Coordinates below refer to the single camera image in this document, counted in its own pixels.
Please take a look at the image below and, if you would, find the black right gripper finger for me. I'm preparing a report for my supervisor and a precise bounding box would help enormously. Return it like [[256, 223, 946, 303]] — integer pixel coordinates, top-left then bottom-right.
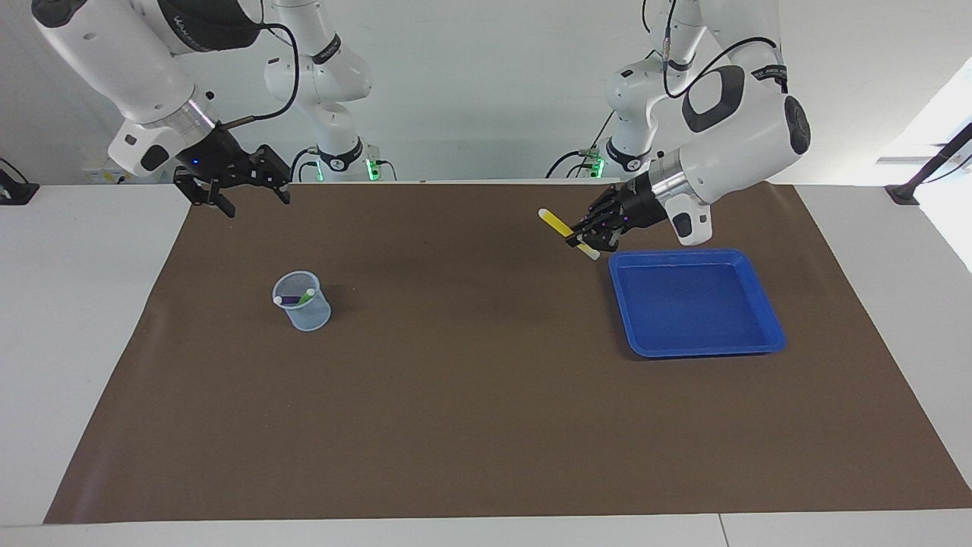
[[173, 173, 236, 220], [254, 144, 292, 204]]

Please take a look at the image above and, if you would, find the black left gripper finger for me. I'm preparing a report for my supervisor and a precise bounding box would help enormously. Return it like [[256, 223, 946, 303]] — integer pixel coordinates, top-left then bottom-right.
[[581, 185, 623, 229], [566, 226, 620, 253]]

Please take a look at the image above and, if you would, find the yellow marker pen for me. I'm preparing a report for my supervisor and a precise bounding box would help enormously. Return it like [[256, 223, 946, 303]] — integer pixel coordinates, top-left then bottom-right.
[[538, 208, 601, 261]]

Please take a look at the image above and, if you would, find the blue plastic tray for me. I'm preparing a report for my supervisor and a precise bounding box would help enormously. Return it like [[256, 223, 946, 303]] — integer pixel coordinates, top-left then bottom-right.
[[608, 248, 787, 359]]

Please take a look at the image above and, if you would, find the translucent plastic cup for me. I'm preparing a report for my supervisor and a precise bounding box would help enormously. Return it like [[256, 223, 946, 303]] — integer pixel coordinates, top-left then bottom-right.
[[273, 270, 332, 332]]

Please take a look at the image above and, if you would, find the black table clamp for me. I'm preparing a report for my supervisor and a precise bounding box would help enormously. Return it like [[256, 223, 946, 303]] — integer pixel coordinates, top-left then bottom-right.
[[0, 157, 40, 206]]

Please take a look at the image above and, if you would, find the brown table mat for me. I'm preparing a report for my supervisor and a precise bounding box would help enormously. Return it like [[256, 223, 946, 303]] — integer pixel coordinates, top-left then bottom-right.
[[43, 181, 972, 525]]

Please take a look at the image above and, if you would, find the black clamp with pole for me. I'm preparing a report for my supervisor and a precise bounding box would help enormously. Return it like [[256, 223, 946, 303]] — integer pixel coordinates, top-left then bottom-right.
[[885, 122, 972, 206]]

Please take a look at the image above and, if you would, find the black right arm base cable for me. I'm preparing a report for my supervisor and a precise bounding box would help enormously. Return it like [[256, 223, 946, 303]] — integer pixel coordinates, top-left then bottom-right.
[[289, 148, 320, 183]]

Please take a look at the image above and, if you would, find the black arm base cable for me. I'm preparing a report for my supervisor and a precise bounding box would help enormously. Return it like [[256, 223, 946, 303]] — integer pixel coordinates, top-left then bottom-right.
[[289, 148, 320, 183], [545, 112, 616, 179]]

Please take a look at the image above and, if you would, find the black left arm base cable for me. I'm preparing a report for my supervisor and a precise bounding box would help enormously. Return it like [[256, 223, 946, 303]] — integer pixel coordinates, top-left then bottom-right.
[[545, 112, 616, 179]]

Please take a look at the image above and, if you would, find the white wall socket box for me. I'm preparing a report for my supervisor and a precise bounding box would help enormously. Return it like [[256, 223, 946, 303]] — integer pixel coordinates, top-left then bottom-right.
[[81, 147, 164, 185]]

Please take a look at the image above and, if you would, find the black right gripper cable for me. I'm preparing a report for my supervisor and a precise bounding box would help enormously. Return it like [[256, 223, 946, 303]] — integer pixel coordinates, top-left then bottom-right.
[[228, 23, 301, 126]]

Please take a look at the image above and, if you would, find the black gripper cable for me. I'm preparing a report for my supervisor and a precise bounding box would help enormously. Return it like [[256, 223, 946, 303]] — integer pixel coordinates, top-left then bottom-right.
[[228, 23, 301, 126], [642, 0, 783, 100]]

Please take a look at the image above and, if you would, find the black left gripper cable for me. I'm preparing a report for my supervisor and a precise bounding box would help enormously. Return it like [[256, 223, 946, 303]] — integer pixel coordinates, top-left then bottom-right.
[[642, 0, 783, 100]]

